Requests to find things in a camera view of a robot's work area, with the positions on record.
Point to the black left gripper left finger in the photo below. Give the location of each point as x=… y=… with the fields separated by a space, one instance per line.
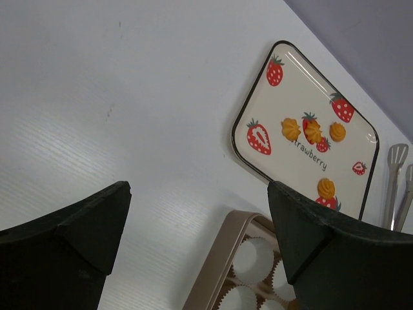
x=61 y=260

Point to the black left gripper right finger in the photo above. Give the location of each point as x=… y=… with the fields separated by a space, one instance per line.
x=334 y=261

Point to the orange swirl cookie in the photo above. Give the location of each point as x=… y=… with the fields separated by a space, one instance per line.
x=313 y=132
x=337 y=132
x=290 y=129
x=326 y=188

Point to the metal food tongs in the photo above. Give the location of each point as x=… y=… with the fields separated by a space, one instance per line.
x=397 y=155

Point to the white paper cupcake liner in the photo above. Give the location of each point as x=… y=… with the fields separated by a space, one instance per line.
x=273 y=304
x=238 y=298
x=253 y=260
x=280 y=284

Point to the gold square tin box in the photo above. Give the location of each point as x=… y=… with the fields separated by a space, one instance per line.
x=217 y=276

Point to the strawberry print tray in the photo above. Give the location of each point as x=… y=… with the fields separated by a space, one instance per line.
x=290 y=86

